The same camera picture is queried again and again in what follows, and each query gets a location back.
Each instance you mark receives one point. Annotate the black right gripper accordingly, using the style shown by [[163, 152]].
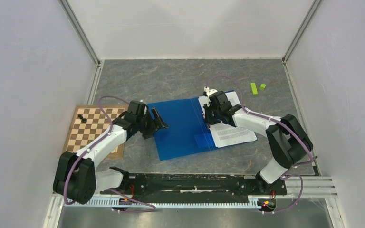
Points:
[[209, 120]]

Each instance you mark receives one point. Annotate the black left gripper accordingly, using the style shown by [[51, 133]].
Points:
[[147, 133]]

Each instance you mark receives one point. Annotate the white printed paper stack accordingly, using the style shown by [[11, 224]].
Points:
[[225, 135]]

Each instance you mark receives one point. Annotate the blue plastic folder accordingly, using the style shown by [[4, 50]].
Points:
[[187, 133]]

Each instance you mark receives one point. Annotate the wooden chessboard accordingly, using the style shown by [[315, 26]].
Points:
[[81, 134]]

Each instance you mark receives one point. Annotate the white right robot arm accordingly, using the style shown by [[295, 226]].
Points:
[[288, 141]]

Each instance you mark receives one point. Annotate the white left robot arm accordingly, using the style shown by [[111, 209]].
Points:
[[77, 179]]

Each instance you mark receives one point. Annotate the long green block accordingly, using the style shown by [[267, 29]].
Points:
[[254, 88]]

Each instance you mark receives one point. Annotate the small green cube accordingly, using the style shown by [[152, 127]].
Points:
[[262, 86]]

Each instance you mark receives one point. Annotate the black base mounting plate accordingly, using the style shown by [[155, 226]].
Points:
[[195, 188]]

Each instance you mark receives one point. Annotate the black chess piece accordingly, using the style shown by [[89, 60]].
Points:
[[82, 118]]

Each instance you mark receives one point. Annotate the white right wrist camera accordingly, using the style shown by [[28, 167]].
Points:
[[208, 91]]

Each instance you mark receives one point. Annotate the aluminium frame rails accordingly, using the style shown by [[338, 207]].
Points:
[[307, 187]]

